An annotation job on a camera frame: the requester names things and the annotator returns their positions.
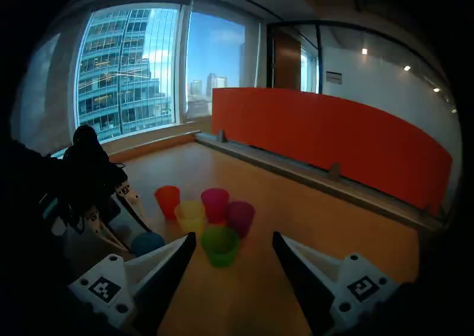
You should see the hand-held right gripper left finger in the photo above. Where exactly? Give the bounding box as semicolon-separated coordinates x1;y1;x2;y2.
68;232;197;336

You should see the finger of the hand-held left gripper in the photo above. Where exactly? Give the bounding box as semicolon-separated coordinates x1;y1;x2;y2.
113;183;153;234
73;207;131;252

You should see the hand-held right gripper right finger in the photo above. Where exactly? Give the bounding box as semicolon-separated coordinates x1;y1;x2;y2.
272;231;401;336

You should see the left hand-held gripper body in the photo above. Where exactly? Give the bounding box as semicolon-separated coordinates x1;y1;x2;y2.
40;124;129;230

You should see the red plastic cup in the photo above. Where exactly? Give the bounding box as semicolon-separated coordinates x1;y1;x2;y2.
154;185;181;220

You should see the blue plastic cup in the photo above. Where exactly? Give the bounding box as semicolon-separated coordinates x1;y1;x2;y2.
131;232;166;258

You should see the yellow plastic cup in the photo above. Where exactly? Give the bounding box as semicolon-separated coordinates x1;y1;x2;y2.
174;200;206;236

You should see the pink plastic cup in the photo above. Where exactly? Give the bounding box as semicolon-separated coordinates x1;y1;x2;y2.
200;187;230;225

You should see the green plastic cup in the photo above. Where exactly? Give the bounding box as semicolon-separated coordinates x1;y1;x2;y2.
200;226;241;268

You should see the purple plastic cup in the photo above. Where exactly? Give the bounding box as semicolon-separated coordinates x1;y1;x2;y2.
225;201;257;239

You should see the red desk screen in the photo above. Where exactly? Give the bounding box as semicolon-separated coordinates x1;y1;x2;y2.
195;87;454;226

